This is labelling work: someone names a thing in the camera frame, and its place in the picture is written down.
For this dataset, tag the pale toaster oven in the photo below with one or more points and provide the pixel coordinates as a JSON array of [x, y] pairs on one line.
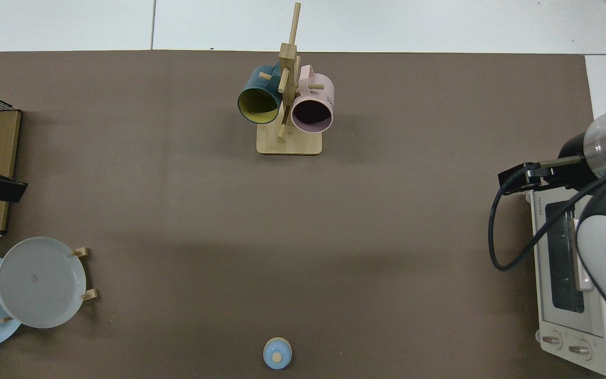
[[566, 263]]

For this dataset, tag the grey plate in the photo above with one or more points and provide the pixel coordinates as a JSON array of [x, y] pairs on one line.
[[40, 281]]

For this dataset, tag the wooden plate rack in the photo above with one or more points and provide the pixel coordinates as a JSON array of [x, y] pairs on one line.
[[88, 295]]

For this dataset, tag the pink mug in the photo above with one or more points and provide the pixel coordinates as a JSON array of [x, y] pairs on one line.
[[316, 92]]

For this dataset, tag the dark blue mug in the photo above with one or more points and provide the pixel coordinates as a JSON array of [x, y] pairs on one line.
[[255, 84]]

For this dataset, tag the wooden cup stand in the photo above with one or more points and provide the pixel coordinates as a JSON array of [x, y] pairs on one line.
[[290, 142]]

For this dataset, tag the brown table cloth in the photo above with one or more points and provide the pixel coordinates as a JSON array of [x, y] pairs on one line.
[[282, 237]]

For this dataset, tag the small blue round bell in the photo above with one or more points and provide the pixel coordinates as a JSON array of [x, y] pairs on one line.
[[277, 353]]

